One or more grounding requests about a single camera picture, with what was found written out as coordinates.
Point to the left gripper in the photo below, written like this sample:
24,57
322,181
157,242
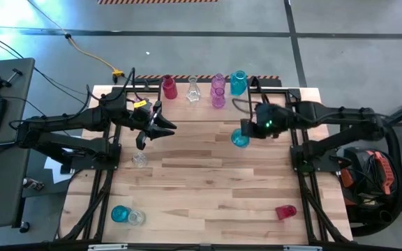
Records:
141,115

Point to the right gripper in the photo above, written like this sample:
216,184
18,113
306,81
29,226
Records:
274,118

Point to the red glass bottle vase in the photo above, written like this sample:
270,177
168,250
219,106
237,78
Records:
169,90
286,212

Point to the clear faceted glass vase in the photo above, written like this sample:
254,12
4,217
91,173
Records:
140,160

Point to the teal textured glass vase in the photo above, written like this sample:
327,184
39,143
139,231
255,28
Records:
120,213
238,85
238,141

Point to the clear flared glass vase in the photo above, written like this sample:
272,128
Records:
193,93

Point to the purple swirl glass vase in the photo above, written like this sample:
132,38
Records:
218,101

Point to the purple ribbed glass vase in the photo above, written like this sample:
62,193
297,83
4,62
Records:
218,82

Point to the clear wide glass vase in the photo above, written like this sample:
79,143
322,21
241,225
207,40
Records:
137,218

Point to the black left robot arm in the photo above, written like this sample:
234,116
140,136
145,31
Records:
68,120

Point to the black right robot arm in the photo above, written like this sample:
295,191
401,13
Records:
337,115

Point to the white paper sheet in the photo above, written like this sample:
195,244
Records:
56,172

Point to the black and orange device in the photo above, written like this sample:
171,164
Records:
384,172

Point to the small dark bottle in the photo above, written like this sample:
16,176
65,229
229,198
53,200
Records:
33,183

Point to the black caster wheel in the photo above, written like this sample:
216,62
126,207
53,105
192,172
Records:
24,227

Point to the black metal table frame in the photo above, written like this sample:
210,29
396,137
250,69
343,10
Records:
277,91

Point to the wooden shelf black metal frame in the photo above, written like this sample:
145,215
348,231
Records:
201,111

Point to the silver metal bracket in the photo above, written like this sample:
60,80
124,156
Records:
107,248
302,248

